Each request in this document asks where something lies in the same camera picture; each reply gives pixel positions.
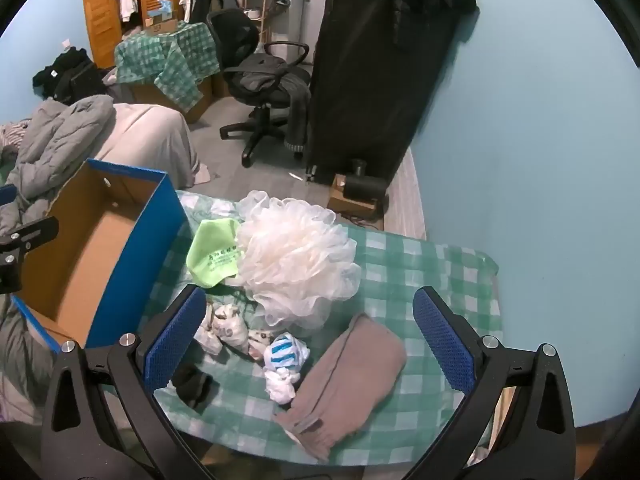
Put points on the green checkered cloth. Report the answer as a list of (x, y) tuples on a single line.
[(160, 55)]

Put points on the light green cloth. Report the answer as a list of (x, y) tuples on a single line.
[(212, 255)]

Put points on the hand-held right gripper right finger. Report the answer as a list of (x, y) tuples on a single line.
[(445, 340)]

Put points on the white mesh bath loofah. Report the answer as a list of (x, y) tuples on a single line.
[(295, 255)]

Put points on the white blue striped sock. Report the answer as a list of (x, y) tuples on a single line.
[(282, 352)]

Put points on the wooden slatted door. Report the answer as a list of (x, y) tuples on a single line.
[(97, 10)]

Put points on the blue cardboard box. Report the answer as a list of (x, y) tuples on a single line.
[(150, 240)]

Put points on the black sock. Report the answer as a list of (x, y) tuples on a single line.
[(192, 385)]

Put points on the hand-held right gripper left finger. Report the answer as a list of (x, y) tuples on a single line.
[(172, 340)]

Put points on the open cardboard box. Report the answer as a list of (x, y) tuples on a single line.
[(160, 24)]

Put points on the black office chair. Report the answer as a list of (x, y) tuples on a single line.
[(240, 35)]

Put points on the taupe knit cloth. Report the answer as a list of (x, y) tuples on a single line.
[(350, 375)]

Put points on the black clothes pile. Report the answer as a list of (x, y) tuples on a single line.
[(70, 75)]

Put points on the grey cloth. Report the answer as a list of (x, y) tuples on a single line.
[(20, 360)]

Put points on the dark hanging clothes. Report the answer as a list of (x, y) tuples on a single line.
[(210, 2)]

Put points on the dark grey pants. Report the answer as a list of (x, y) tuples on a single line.
[(297, 110)]

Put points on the large brown cardboard box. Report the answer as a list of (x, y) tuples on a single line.
[(145, 92)]

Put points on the black fabric wardrobe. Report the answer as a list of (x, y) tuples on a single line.
[(370, 85)]

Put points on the white door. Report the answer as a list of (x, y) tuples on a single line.
[(305, 10)]

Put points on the green checkered tablecloth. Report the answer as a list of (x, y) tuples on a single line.
[(425, 260)]

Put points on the grey quilted jacket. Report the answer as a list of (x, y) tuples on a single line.
[(55, 145)]

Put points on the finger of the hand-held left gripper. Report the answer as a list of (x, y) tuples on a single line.
[(30, 237)]

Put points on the white patterned sock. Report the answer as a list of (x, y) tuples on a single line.
[(230, 330), (260, 342), (206, 335)]

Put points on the small brown cardboard box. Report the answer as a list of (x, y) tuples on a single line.
[(345, 202)]

